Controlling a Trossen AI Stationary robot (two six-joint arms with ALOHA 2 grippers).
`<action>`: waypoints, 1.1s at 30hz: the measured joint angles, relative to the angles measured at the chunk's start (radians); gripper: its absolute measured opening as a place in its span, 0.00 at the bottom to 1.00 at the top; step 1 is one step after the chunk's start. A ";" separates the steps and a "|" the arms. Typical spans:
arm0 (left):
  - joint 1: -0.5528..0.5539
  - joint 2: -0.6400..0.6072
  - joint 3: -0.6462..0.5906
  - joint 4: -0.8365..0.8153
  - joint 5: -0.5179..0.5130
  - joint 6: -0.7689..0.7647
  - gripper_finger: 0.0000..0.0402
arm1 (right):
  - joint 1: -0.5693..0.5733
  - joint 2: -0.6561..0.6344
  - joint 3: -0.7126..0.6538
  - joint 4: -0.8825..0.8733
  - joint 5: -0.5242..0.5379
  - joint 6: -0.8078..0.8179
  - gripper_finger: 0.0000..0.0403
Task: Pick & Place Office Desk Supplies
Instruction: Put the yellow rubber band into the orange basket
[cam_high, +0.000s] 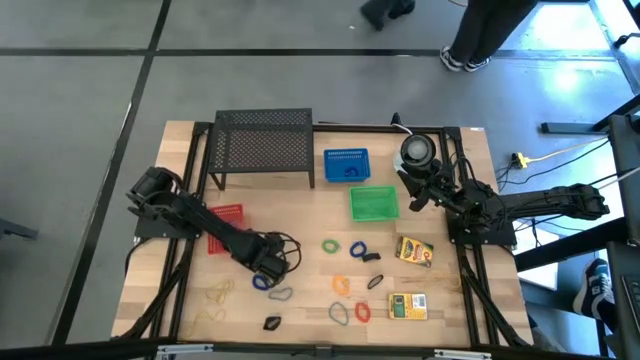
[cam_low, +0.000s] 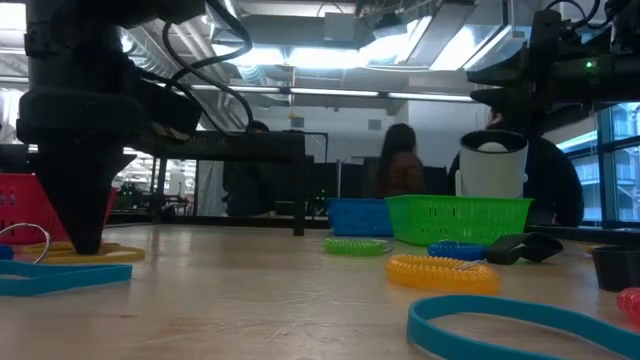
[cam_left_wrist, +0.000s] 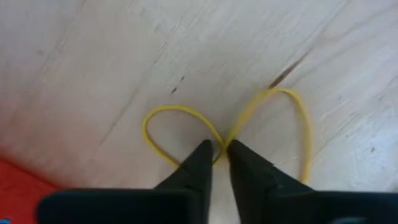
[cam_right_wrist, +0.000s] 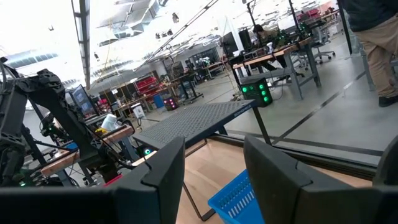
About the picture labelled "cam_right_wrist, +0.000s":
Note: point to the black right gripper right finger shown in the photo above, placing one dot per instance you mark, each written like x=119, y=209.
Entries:
x=295, y=199

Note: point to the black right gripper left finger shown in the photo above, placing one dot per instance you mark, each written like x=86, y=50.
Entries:
x=155, y=193

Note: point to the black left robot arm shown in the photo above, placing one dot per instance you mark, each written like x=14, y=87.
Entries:
x=62, y=109

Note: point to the grey office chair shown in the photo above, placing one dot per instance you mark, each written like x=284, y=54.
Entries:
x=320, y=40

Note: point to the blue plastic basket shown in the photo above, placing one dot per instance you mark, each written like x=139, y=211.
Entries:
x=236, y=202

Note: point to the black perforated metal riser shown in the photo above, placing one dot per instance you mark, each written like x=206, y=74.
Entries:
x=192, y=121

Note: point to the white bin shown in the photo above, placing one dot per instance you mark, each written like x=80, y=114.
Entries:
x=138, y=111

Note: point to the white paper roll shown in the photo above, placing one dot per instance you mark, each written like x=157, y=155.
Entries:
x=109, y=122

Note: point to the pink lit computer case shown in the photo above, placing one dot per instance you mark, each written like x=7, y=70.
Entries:
x=170, y=104

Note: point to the wooden top workbench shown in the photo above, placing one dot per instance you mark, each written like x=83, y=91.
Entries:
x=62, y=161
x=280, y=51

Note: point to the red storage bin rack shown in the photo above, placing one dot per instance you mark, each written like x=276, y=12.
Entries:
x=147, y=84

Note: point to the green lit computer case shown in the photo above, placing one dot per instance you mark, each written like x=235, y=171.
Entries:
x=255, y=93

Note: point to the black computer monitor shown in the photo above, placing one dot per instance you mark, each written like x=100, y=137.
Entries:
x=230, y=43
x=84, y=101

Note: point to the dark ceiling column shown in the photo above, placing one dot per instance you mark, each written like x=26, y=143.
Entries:
x=84, y=46

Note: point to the person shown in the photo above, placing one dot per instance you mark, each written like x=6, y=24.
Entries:
x=379, y=46
x=264, y=35

